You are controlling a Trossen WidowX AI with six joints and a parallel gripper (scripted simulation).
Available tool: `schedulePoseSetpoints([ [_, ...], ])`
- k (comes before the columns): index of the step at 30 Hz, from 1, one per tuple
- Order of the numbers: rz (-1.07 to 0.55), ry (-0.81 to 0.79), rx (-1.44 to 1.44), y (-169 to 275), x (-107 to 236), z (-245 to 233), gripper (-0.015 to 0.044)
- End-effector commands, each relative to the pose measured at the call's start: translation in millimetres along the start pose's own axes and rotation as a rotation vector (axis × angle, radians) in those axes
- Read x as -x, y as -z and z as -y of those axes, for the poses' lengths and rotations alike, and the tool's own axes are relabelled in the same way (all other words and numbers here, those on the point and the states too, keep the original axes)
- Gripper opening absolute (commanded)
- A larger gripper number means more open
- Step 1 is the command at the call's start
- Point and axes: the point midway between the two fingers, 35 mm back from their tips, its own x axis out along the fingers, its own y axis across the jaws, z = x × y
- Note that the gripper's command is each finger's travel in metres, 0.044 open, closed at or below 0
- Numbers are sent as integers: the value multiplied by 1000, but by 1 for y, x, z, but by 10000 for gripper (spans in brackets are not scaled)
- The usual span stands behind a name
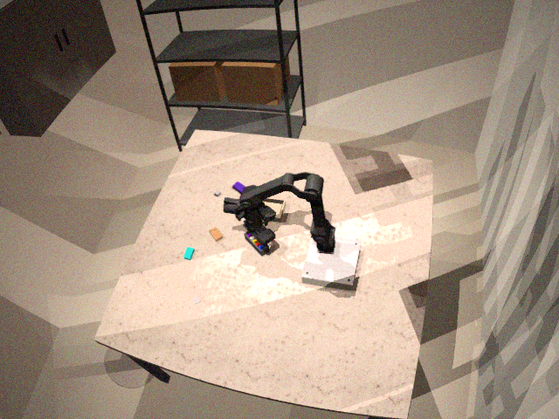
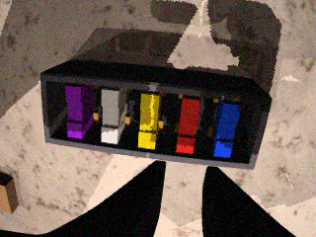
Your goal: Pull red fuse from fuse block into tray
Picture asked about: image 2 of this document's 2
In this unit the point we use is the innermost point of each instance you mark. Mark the black fuse block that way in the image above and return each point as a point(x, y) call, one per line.
point(97, 106)

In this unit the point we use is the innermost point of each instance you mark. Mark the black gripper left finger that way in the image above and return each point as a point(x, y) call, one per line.
point(132, 211)

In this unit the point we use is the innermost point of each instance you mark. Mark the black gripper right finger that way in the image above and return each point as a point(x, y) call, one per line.
point(227, 211)

